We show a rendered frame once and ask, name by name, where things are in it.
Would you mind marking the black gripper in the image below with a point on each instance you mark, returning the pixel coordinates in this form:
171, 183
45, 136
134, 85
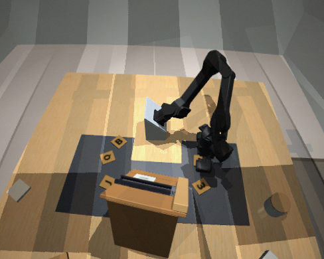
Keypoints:
204, 165

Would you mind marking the white paper ticket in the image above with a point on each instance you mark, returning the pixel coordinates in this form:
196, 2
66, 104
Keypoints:
144, 177

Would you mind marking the brown flat wooden board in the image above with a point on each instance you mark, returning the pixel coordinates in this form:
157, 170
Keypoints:
61, 256

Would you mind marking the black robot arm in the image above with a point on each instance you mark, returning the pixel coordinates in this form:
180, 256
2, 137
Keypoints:
214, 63

